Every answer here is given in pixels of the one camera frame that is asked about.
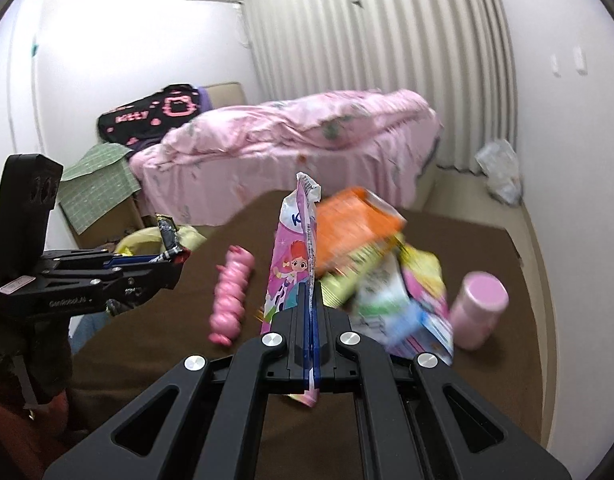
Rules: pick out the dark red cloth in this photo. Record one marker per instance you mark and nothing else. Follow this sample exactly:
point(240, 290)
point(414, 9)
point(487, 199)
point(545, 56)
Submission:
point(17, 440)

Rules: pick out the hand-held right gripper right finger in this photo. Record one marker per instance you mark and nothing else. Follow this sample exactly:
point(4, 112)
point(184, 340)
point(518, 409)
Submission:
point(321, 340)

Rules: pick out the green wall hook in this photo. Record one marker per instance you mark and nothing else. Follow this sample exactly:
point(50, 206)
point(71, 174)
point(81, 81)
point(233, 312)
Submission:
point(35, 49)

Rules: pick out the white curtain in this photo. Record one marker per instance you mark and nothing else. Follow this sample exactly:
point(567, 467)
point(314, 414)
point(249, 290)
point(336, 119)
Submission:
point(377, 35)

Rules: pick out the purple pillow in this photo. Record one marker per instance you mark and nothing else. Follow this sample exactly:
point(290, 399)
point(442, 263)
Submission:
point(205, 99)

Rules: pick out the black printed blanket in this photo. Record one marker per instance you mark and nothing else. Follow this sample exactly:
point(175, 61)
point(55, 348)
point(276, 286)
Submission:
point(137, 120)

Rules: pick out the pink and yellow packet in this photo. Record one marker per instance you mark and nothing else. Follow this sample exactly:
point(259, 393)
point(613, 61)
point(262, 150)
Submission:
point(424, 280)

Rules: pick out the blue cloth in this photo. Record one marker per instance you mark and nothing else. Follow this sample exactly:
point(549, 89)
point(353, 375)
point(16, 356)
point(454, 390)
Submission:
point(89, 327)

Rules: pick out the yellow-green snack packet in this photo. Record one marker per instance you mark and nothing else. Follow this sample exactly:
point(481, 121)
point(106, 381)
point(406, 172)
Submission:
point(339, 285)

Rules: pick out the white plastic bag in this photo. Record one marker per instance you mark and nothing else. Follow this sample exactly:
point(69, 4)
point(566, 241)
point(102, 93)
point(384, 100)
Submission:
point(499, 170)

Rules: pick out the black snack wrapper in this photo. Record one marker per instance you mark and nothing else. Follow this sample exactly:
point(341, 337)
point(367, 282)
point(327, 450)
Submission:
point(169, 240)

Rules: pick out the cardboard box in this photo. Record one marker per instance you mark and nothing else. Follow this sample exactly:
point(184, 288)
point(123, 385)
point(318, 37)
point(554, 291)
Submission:
point(129, 216)

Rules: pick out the pink cup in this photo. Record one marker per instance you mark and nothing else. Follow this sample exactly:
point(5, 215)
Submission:
point(477, 310)

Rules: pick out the white wall switch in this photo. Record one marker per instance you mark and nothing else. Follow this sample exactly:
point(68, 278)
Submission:
point(579, 60)
point(556, 65)

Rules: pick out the pink floral blanket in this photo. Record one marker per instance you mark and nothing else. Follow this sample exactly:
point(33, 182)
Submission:
point(287, 140)

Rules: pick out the blue and white packet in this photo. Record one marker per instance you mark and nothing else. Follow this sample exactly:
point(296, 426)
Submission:
point(427, 335)

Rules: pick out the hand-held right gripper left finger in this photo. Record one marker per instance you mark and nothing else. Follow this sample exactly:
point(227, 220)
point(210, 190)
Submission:
point(302, 332)

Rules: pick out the pink cartoon snack packet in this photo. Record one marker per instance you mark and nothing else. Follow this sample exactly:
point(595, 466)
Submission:
point(287, 260)

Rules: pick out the orange snack packet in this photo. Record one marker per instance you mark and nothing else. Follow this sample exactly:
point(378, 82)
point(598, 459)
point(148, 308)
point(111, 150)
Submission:
point(352, 230)

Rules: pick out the green and white packet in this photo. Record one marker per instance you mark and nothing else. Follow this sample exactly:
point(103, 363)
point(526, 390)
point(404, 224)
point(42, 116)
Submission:
point(379, 300)

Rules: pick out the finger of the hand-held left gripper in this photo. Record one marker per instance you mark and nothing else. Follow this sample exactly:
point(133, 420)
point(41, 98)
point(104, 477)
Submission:
point(147, 280)
point(132, 260)

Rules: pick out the yellow plastic bag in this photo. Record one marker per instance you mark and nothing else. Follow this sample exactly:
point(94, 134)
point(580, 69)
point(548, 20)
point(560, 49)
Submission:
point(137, 241)

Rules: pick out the pink candy packet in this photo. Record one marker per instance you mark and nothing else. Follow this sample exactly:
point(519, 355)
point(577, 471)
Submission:
point(232, 295)

